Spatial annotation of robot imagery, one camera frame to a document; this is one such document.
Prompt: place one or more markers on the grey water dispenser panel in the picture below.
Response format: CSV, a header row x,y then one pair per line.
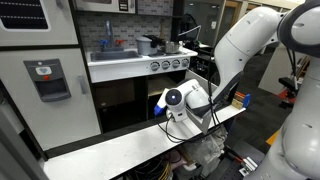
x,y
48,86

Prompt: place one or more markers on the white toy kitchen unit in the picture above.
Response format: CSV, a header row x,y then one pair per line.
x,y
133,70

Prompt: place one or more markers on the pink bag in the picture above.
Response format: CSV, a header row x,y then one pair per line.
x,y
176,159

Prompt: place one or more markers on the white toy microwave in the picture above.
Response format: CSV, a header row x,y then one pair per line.
x,y
100,7

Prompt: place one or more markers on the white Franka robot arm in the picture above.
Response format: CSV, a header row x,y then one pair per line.
x,y
293,100

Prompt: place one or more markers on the clear crumpled plastic bag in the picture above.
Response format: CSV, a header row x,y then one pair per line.
x,y
206,150

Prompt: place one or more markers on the grey stove knob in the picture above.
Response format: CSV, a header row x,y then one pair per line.
x,y
185,62
154,66
175,63
165,64

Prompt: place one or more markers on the grey sink basin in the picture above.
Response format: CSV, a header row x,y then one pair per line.
x,y
115,55

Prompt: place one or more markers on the white panel board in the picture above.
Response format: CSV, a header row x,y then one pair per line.
x,y
276,70

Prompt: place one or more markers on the black metal frame rack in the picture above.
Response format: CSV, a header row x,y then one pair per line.
x,y
203,63

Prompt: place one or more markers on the grey pot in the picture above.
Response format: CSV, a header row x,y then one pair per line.
x,y
146,48

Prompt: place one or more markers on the brown wooden utensil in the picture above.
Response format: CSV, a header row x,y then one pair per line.
x,y
162,28

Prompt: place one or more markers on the grey toy faucet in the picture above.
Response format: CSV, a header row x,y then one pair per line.
x,y
108,30

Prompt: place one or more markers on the grey aluminium post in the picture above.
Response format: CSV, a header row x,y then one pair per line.
x,y
10,156

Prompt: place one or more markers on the silver pot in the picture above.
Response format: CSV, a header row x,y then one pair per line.
x,y
172,48

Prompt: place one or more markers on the blue and wood clamp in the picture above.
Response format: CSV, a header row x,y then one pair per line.
x,y
246,100

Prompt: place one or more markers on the white fridge door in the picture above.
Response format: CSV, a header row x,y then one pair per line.
x,y
66,116

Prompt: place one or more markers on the white freezer door dark window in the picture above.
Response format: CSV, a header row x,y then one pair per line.
x,y
61,31

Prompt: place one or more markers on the light wooden cabinet shelf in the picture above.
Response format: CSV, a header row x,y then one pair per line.
x,y
160,85

